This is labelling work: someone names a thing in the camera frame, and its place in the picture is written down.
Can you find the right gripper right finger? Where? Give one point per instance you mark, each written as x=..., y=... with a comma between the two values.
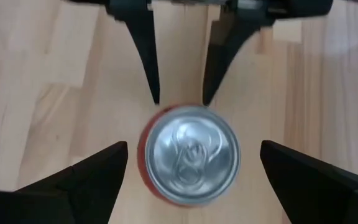
x=319, y=193

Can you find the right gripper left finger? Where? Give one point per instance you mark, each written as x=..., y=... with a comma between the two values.
x=73, y=193

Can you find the red Coca-Cola can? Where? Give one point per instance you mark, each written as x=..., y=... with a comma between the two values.
x=193, y=155

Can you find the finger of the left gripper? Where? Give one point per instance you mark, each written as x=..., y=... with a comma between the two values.
x=225, y=53
x=143, y=46

